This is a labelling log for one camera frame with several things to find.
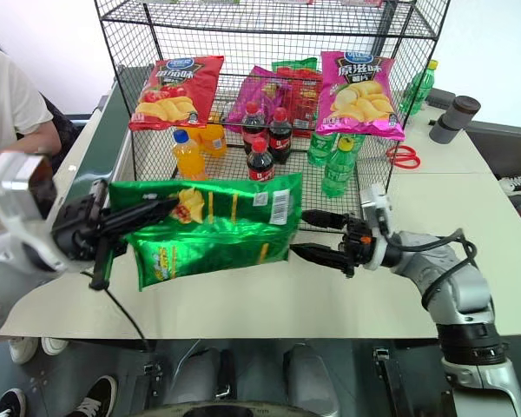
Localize orange soda bottle blue cap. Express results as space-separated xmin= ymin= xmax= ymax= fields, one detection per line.
xmin=171 ymin=129 xmax=208 ymax=182
xmin=197 ymin=111 xmax=228 ymax=158

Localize dark green conveyor belt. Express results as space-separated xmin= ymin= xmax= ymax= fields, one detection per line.
xmin=47 ymin=63 xmax=157 ymax=227

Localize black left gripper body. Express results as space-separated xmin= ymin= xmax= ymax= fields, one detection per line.
xmin=50 ymin=178 xmax=116 ymax=291

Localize pink potato chip bag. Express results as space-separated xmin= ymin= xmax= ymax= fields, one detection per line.
xmin=314 ymin=50 xmax=406 ymax=141

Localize green snack bag red print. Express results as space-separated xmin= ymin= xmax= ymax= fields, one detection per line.
xmin=271 ymin=56 xmax=320 ymax=73

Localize green potato chip bag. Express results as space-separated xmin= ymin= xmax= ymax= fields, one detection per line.
xmin=108 ymin=172 xmax=304 ymax=293

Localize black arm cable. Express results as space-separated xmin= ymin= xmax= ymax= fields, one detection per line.
xmin=381 ymin=228 xmax=479 ymax=308
xmin=79 ymin=269 xmax=156 ymax=354

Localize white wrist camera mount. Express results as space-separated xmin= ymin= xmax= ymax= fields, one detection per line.
xmin=358 ymin=182 xmax=394 ymax=271
xmin=0 ymin=150 xmax=70 ymax=274

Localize red potato chip bag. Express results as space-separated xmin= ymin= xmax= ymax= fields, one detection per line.
xmin=128 ymin=55 xmax=225 ymax=132

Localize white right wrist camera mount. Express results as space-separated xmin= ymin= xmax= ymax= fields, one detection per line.
xmin=358 ymin=182 xmax=394 ymax=271

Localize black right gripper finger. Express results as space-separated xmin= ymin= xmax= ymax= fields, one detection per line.
xmin=301 ymin=209 xmax=349 ymax=232
xmin=288 ymin=242 xmax=353 ymax=275

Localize black wire mesh rack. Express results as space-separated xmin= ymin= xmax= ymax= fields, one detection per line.
xmin=93 ymin=0 xmax=452 ymax=234

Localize black sneaker white laces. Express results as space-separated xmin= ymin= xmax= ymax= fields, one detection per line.
xmin=67 ymin=375 xmax=119 ymax=417
xmin=0 ymin=387 xmax=28 ymax=417

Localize red scissors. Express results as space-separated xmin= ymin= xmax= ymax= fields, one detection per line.
xmin=385 ymin=144 xmax=422 ymax=170

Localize cola bottle red cap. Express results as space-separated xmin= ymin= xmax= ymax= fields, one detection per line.
xmin=241 ymin=101 xmax=269 ymax=156
xmin=247 ymin=138 xmax=274 ymax=182
xmin=267 ymin=107 xmax=294 ymax=165

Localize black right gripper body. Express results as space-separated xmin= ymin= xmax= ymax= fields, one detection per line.
xmin=339 ymin=213 xmax=374 ymax=279

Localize white shoe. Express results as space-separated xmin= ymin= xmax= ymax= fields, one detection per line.
xmin=8 ymin=337 xmax=40 ymax=365
xmin=41 ymin=337 xmax=70 ymax=356

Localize person in white shirt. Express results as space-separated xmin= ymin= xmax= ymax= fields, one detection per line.
xmin=0 ymin=43 xmax=82 ymax=175

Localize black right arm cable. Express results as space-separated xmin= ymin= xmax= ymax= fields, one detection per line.
xmin=381 ymin=228 xmax=479 ymax=308

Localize grey cylinder flask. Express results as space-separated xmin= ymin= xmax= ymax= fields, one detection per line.
xmin=428 ymin=95 xmax=482 ymax=145

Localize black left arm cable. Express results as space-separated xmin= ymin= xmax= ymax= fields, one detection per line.
xmin=79 ymin=269 xmax=156 ymax=354

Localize purple snack bag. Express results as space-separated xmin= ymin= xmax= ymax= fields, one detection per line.
xmin=223 ymin=64 xmax=294 ymax=134

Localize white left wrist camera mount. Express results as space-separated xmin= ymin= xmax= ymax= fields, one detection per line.
xmin=0 ymin=150 xmax=70 ymax=274

